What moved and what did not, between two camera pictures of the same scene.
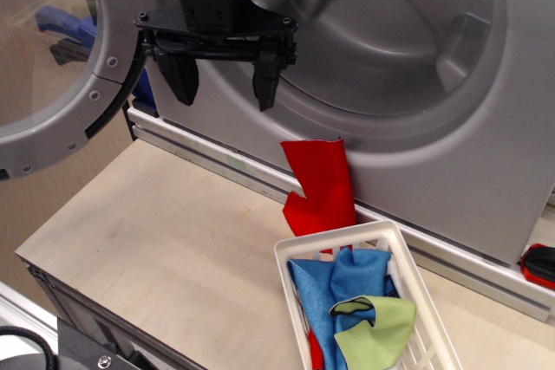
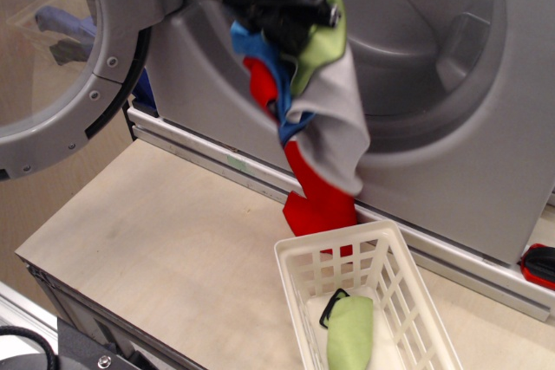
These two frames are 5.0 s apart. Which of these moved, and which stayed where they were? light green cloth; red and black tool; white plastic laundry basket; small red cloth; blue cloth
Moved: blue cloth; light green cloth; small red cloth
Stayed: red and black tool; white plastic laundry basket
